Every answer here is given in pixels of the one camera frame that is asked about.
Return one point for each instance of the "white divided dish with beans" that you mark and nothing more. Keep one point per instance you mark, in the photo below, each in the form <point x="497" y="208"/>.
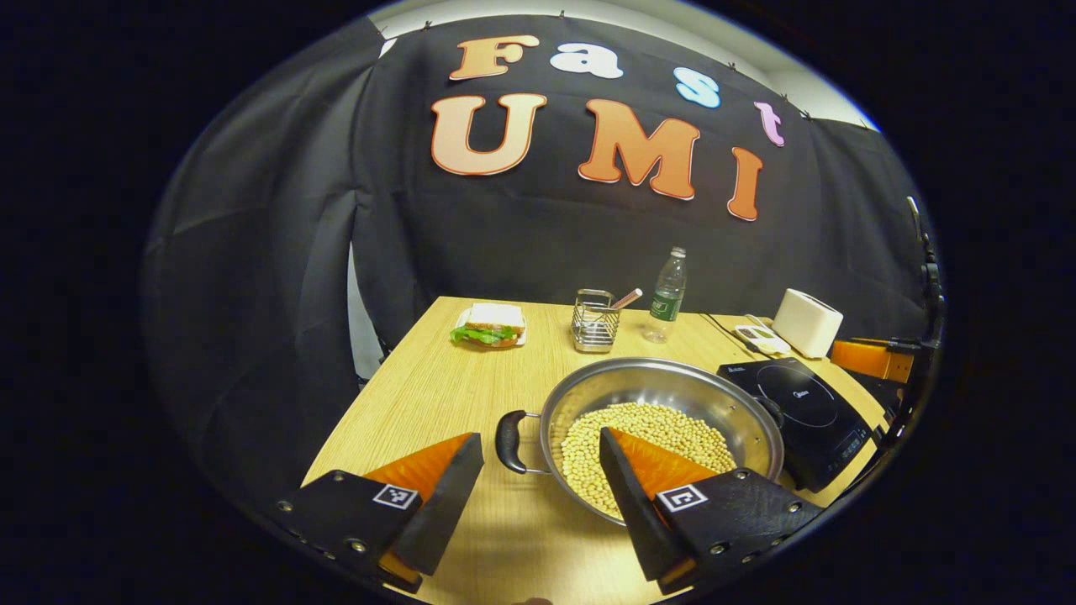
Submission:
<point x="761" y="339"/>

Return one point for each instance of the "pale pink straw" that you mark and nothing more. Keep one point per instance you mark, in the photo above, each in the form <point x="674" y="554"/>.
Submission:
<point x="626" y="299"/>

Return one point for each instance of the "white toaster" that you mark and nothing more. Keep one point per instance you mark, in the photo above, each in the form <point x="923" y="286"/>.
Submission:
<point x="807" y="323"/>

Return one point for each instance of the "clear plastic water bottle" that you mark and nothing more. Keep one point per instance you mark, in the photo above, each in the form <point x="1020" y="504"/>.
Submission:
<point x="667" y="302"/>

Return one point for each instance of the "black induction cooktop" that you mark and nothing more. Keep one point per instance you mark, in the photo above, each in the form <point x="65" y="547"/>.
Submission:
<point x="807" y="403"/>

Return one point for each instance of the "sandwich with lettuce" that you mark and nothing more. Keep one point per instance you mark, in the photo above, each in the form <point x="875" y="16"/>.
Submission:
<point x="492" y="323"/>

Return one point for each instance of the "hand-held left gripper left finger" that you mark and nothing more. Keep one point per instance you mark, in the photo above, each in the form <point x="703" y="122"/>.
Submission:
<point x="445" y="504"/>

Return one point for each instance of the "pile of yellow soybeans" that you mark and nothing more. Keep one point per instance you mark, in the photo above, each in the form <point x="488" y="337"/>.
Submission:
<point x="580" y="454"/>

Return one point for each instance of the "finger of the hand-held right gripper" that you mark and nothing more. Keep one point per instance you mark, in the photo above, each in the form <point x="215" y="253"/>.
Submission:
<point x="870" y="360"/>

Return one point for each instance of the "black backdrop cloth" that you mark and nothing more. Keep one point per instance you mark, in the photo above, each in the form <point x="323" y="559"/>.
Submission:
<point x="504" y="235"/>

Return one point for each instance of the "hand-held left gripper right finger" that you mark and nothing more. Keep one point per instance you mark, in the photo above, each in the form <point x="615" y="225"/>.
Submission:
<point x="630" y="504"/>

